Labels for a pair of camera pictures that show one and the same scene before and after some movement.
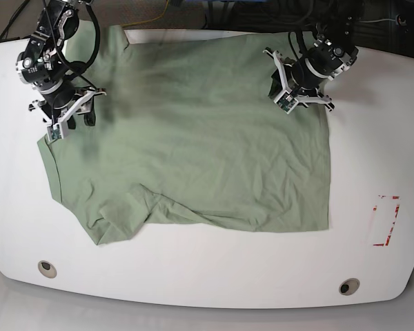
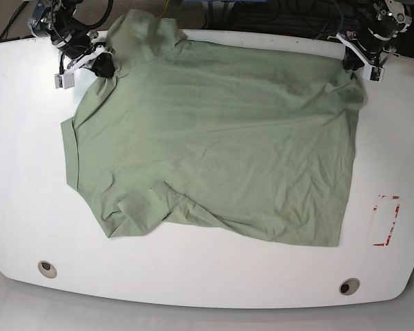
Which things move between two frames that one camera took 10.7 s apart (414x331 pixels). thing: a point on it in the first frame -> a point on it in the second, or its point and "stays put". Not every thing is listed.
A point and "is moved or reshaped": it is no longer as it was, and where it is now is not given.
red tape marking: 397,212 stays put
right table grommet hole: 348,286 stays put
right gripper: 281,82 -> 371,47
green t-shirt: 188,134 is moved or reshaped
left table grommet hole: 47,269 stays put
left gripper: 81,101 -> 83,48
